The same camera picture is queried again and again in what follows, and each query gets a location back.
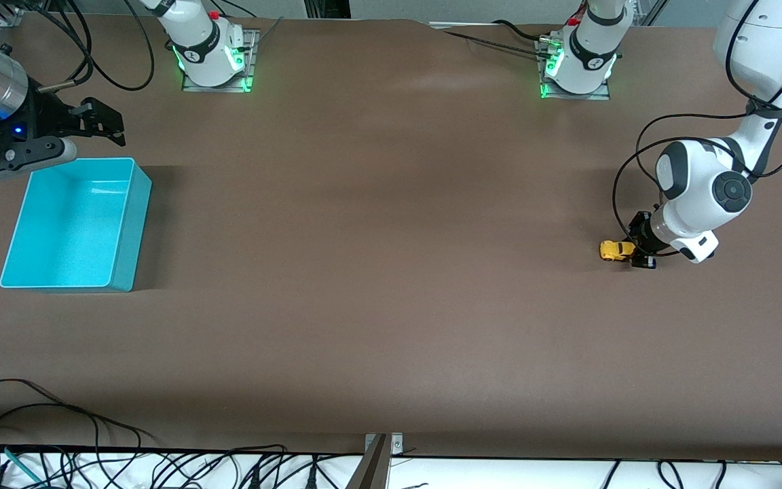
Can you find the small metal bracket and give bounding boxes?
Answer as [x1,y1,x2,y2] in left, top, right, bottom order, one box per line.
[364,433,405,456]

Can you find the aluminium frame strut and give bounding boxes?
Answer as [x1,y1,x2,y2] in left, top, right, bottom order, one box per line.
[635,0,670,26]

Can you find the black hanging cable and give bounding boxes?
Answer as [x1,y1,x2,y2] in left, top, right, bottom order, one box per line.
[656,460,687,489]

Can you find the thin black looped cable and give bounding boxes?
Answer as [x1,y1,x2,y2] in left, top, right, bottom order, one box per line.
[0,378,157,489]

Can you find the aluminium frame piece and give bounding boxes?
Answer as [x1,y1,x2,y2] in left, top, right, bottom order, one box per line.
[0,0,45,28]

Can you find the yellow beetle toy car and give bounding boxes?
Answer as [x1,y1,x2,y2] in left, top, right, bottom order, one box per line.
[599,240,637,263]

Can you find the teal plastic bin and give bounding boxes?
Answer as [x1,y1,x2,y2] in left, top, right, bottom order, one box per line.
[0,158,153,293]

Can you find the black cable at arm base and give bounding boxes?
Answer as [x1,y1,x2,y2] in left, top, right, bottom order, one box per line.
[442,19,558,58]

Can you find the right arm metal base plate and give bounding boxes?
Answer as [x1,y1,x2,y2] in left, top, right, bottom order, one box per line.
[181,29,260,93]

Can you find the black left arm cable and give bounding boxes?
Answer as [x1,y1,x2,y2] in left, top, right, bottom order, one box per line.
[612,0,782,257]

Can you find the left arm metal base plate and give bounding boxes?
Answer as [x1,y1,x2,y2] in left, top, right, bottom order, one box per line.
[535,37,613,101]

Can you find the white ledge board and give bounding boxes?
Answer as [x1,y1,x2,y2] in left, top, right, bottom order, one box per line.
[0,450,782,489]

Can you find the black cable with metal plug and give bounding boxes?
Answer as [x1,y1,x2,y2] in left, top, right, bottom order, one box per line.
[0,0,93,92]

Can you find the grey metal bar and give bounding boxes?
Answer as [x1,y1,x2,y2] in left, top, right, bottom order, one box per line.
[345,435,392,489]

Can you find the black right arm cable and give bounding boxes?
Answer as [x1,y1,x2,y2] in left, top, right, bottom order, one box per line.
[52,0,155,92]

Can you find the teal cable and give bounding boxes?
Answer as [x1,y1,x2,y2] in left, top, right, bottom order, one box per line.
[0,441,45,484]

